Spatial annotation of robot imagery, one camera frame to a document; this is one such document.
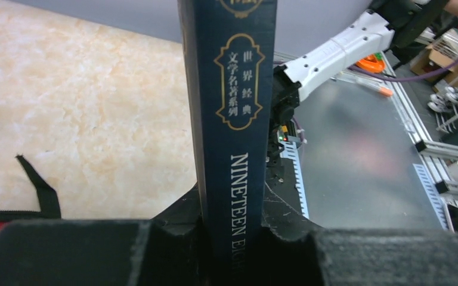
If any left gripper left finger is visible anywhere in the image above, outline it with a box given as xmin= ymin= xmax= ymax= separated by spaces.
xmin=0 ymin=220 xmax=200 ymax=285

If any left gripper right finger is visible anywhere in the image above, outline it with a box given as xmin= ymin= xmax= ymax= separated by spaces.
xmin=258 ymin=225 xmax=458 ymax=285

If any red backpack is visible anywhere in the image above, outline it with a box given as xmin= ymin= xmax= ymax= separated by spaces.
xmin=0 ymin=154 xmax=62 ymax=265

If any dark blue hardcover book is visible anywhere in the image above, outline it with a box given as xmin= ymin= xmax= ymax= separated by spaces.
xmin=178 ymin=1 xmax=277 ymax=282

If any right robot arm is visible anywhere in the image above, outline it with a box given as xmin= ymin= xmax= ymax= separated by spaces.
xmin=270 ymin=1 xmax=447 ymax=132

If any orange tool on floor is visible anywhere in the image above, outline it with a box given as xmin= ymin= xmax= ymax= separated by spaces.
xmin=356 ymin=52 xmax=386 ymax=73

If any cardboard box in background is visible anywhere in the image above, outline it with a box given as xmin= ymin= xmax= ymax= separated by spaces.
xmin=410 ymin=32 xmax=458 ymax=83

